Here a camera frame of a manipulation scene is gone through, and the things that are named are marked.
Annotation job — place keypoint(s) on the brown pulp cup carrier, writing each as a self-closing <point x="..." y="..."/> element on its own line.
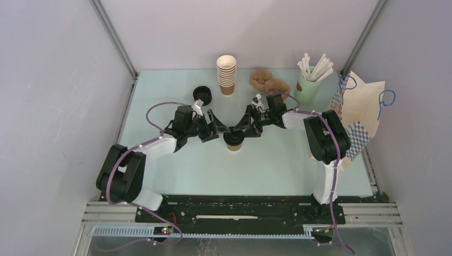
<point x="263" y="80"/>

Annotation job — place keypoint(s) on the paper takeout bag blue handles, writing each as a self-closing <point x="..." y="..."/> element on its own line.
<point x="359" y="106"/>

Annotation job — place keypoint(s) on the stack of brown paper cups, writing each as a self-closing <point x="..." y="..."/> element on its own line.
<point x="227" y="73"/>

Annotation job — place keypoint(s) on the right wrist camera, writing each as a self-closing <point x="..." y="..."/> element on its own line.
<point x="257" y="103"/>

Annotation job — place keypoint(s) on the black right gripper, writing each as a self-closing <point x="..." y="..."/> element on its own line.
<point x="245" y="124"/>

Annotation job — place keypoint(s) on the single brown paper cup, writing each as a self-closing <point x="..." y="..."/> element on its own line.
<point x="233" y="146"/>

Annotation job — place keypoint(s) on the green straw holder cup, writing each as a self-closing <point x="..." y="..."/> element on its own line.
<point x="306" y="90"/>

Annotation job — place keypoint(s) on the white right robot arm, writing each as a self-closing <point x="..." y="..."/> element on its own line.
<point x="327" y="138"/>

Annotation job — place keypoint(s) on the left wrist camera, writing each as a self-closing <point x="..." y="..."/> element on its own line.
<point x="197" y="106"/>

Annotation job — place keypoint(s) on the stack of black cup lids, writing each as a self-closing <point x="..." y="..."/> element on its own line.
<point x="202" y="93"/>

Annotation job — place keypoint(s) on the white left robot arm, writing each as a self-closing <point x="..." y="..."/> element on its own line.
<point x="122" y="174"/>

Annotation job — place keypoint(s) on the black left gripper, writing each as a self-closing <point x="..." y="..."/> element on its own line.
<point x="217" y="127"/>

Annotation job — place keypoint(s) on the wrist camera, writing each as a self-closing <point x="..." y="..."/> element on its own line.
<point x="197" y="106"/>
<point x="257" y="103"/>

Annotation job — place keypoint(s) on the black cup lid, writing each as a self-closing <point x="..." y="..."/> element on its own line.
<point x="234" y="137"/>

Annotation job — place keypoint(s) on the bundle of white wrapped straws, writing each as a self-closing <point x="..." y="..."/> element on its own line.
<point x="320" y="71"/>

